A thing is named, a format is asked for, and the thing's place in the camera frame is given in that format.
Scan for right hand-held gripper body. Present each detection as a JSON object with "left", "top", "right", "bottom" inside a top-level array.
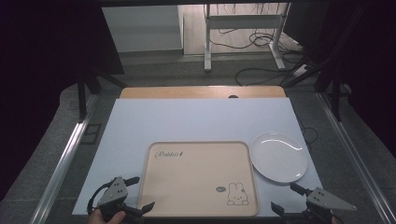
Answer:
[{"left": 289, "top": 187, "right": 358, "bottom": 224}]

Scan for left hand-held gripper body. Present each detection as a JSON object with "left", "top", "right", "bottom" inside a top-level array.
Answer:
[{"left": 97, "top": 176, "right": 139, "bottom": 224}]

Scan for white round plate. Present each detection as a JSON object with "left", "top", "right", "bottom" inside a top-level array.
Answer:
[{"left": 248, "top": 131, "right": 309, "bottom": 184}]

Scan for beige tray with rabbit print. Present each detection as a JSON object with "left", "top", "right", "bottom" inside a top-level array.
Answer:
[{"left": 136, "top": 140, "right": 260, "bottom": 218}]

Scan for person's left hand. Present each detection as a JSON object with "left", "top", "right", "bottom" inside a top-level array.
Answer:
[{"left": 86, "top": 208, "right": 127, "bottom": 224}]

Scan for black floor plate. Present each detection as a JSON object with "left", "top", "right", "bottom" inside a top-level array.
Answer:
[{"left": 79, "top": 122, "right": 103, "bottom": 146}]

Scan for white board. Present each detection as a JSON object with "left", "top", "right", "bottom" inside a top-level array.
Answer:
[{"left": 71, "top": 97, "right": 323, "bottom": 217}]

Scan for black metal stand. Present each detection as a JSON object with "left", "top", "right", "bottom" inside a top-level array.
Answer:
[
  {"left": 75, "top": 63, "right": 129, "bottom": 123},
  {"left": 279, "top": 0, "right": 372, "bottom": 123}
]

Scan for wooden table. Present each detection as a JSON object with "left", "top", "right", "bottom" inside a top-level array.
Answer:
[{"left": 119, "top": 85, "right": 287, "bottom": 100}]

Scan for white power strip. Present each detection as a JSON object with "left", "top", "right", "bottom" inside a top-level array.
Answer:
[{"left": 292, "top": 63, "right": 310, "bottom": 78}]

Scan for dark curtain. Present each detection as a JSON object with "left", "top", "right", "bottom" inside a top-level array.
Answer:
[
  {"left": 284, "top": 0, "right": 396, "bottom": 158},
  {"left": 0, "top": 0, "right": 126, "bottom": 202}
]

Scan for white panel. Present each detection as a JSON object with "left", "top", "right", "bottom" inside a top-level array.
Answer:
[{"left": 101, "top": 5, "right": 185, "bottom": 53}]

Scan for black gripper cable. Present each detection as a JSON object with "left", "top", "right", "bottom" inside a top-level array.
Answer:
[{"left": 86, "top": 182, "right": 112, "bottom": 217}]

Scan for aluminium rail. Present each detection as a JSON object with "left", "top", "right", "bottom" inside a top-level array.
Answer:
[
  {"left": 315, "top": 91, "right": 396, "bottom": 224},
  {"left": 29, "top": 92, "right": 101, "bottom": 224}
]

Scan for thin black looped cable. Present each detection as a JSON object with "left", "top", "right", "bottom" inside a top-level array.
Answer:
[{"left": 296, "top": 115, "right": 319, "bottom": 153}]

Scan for long black floor cable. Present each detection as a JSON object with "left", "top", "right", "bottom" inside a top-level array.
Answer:
[{"left": 233, "top": 63, "right": 304, "bottom": 88}]

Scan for tangled black floor cables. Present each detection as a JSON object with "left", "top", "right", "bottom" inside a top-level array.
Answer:
[{"left": 207, "top": 3, "right": 304, "bottom": 54}]

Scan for white metal desk frame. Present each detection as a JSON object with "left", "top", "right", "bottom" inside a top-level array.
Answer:
[{"left": 203, "top": 3, "right": 292, "bottom": 72}]

